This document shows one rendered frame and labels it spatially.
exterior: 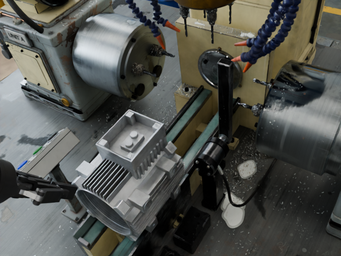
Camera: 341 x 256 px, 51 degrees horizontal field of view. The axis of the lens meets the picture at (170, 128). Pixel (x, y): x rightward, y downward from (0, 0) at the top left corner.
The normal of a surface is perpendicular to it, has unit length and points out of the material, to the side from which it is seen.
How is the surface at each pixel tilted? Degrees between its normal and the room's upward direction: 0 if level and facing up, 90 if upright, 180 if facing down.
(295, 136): 65
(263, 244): 0
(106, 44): 35
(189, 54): 90
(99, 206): 43
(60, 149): 50
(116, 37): 25
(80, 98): 90
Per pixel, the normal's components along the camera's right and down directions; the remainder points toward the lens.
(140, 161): 0.83, 0.35
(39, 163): 0.57, -0.17
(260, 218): -0.11, -0.67
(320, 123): -0.47, 0.03
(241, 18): -0.54, 0.66
